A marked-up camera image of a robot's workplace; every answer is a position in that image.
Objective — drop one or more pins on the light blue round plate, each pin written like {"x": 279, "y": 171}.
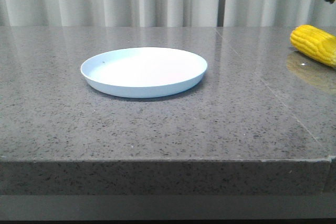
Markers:
{"x": 144, "y": 72}

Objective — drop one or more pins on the yellow corn cob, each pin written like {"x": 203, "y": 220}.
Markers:
{"x": 315, "y": 43}

